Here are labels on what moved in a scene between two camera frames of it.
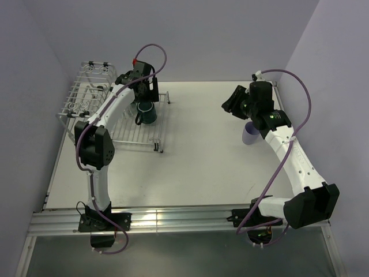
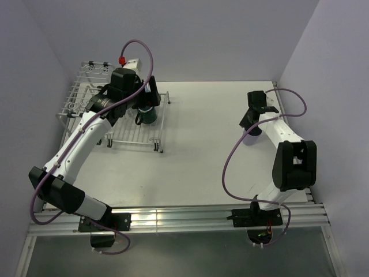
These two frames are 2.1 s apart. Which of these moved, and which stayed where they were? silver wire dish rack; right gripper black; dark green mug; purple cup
Moved: right gripper black
Stayed: silver wire dish rack; purple cup; dark green mug
